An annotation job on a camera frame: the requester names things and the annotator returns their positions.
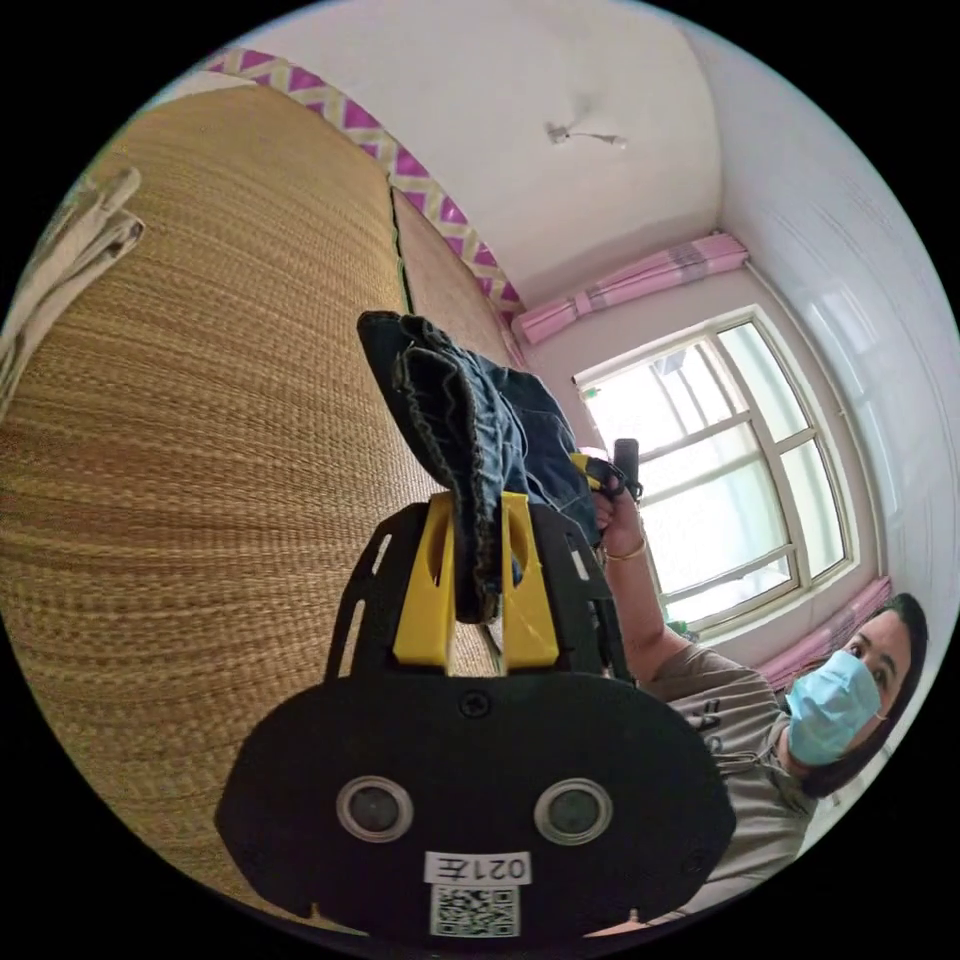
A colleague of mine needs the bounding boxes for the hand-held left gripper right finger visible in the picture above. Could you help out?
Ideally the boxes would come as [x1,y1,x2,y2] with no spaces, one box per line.
[498,492,561,671]

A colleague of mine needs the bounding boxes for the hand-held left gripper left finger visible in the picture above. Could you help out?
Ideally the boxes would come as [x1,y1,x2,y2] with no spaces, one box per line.
[391,492,457,667]

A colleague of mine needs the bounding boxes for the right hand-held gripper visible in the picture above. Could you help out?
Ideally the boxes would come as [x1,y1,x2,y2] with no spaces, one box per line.
[569,452,643,502]

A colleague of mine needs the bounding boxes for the blue jeans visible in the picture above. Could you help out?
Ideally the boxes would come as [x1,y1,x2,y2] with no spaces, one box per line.
[356,309,606,625]

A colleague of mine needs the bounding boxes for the person's right forearm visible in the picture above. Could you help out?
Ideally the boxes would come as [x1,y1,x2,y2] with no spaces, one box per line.
[603,551,699,688]

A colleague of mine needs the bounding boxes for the person's right hand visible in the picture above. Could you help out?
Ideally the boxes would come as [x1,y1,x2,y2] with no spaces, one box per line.
[594,493,647,559]

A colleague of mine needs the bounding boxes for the window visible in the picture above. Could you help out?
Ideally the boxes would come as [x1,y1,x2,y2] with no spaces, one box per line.
[573,303,864,646]

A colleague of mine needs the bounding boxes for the pink curtain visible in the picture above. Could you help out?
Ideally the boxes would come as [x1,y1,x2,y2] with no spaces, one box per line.
[513,230,750,346]
[753,575,895,693]

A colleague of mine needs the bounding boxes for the person's body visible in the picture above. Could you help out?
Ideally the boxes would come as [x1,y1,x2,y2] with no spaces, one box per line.
[637,592,931,925]

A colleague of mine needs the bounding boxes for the bed with woven mat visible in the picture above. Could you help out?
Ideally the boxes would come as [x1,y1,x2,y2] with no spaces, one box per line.
[0,48,528,935]

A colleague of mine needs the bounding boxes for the pile of clothes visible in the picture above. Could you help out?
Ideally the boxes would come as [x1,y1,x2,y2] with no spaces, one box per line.
[0,166,146,421]

